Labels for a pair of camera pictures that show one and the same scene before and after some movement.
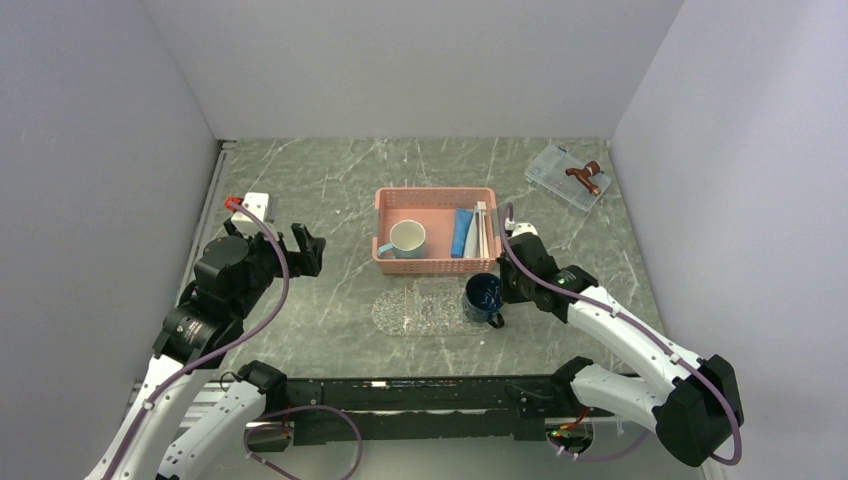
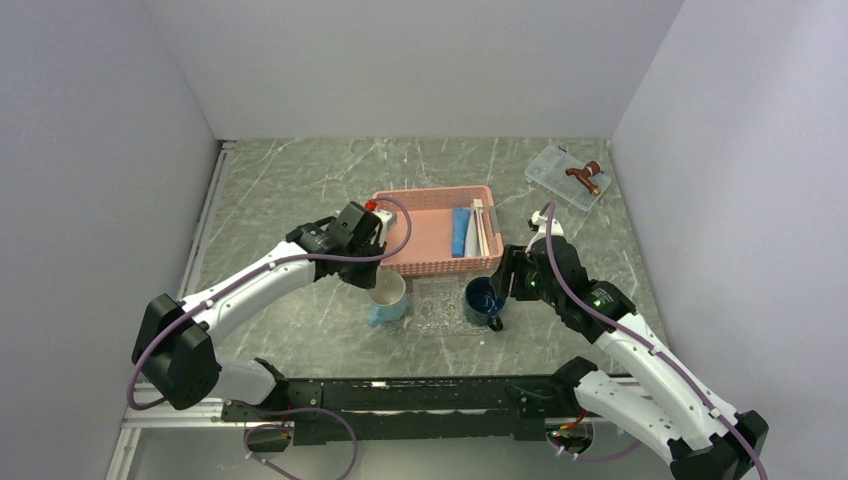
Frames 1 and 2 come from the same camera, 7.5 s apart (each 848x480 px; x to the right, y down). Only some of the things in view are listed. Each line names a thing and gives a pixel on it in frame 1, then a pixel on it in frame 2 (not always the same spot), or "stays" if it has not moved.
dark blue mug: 483,300 stays
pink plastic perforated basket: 436,230 stays
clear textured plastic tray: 424,307 stays
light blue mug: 407,241 -> 388,297
